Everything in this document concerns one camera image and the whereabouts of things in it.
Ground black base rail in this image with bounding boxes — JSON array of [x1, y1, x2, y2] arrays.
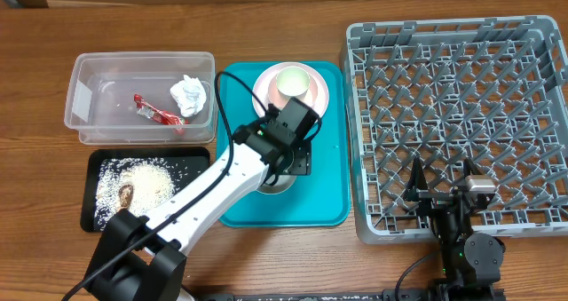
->
[[193, 289, 506, 301]]

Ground cream cup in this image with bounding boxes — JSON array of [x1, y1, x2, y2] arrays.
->
[[276, 66, 311, 99]]

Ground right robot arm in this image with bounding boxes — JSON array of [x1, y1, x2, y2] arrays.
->
[[403, 156, 506, 300]]

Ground rice and food scraps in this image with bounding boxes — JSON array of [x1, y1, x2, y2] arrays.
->
[[93, 156, 209, 231]]

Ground large pink plate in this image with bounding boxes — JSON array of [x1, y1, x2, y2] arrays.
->
[[253, 62, 329, 116]]

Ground black tray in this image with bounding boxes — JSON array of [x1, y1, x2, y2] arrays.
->
[[80, 147, 209, 233]]

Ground grey dishwasher rack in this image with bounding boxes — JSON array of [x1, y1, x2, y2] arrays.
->
[[342, 15, 567, 244]]

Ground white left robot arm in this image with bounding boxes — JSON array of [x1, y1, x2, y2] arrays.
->
[[76, 109, 321, 300]]

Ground red snack wrapper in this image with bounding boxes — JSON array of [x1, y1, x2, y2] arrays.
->
[[133, 94, 186, 135]]

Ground teal serving tray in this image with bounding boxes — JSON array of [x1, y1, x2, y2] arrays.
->
[[220, 61, 351, 227]]

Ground clear plastic waste bin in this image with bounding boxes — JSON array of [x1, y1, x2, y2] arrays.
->
[[64, 51, 217, 146]]

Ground grey bowl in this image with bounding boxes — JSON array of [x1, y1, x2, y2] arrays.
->
[[257, 175, 296, 194]]

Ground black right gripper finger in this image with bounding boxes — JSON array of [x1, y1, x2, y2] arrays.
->
[[463, 157, 482, 177], [406, 156, 429, 191]]

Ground white napkin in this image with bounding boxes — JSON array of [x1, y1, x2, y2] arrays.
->
[[170, 75, 207, 117]]

